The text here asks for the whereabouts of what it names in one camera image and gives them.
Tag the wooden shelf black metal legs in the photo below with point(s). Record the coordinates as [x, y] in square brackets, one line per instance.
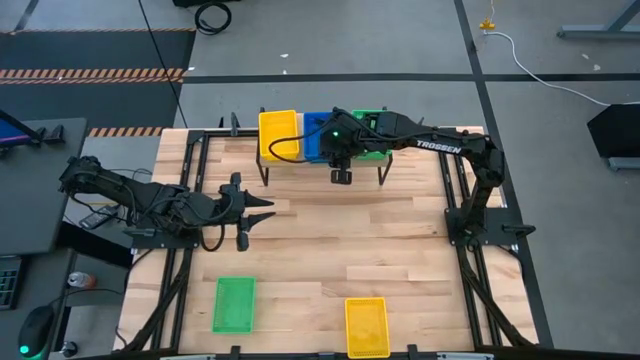
[375, 164]

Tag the black round knob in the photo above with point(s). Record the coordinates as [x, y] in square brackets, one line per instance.
[70, 348]

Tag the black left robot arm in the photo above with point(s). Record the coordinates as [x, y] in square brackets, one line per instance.
[125, 192]

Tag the dark grey desk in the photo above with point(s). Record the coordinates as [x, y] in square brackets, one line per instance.
[40, 210]

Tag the black aluminium table frame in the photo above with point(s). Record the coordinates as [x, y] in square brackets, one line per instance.
[220, 134]

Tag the black monitor stand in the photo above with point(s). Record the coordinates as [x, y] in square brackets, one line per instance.
[54, 135]

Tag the black computer mouse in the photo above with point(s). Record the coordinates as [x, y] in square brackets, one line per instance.
[35, 330]

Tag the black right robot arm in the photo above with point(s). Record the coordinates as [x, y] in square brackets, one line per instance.
[400, 131]

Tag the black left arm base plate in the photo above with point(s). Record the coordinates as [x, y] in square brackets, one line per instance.
[165, 242]

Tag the plastic bottle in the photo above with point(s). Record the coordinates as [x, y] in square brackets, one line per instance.
[80, 280]

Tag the grey metal foot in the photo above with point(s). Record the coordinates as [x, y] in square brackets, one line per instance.
[625, 163]

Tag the black power adapter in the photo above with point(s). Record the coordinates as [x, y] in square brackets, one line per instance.
[95, 221]

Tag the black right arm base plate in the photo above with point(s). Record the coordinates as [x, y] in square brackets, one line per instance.
[500, 237]

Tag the computer monitor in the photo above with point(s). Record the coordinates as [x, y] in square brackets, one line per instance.
[10, 131]

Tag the grey metal stand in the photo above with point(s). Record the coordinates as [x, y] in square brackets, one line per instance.
[590, 33]

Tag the black mat hazard stripes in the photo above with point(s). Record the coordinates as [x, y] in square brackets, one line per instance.
[100, 50]

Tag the black box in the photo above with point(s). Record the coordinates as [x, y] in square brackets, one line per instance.
[617, 130]

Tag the black keyboard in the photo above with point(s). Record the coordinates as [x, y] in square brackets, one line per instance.
[9, 282]

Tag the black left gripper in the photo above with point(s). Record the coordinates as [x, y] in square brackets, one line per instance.
[220, 210]

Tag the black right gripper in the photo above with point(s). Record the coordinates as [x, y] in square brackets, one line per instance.
[345, 145]

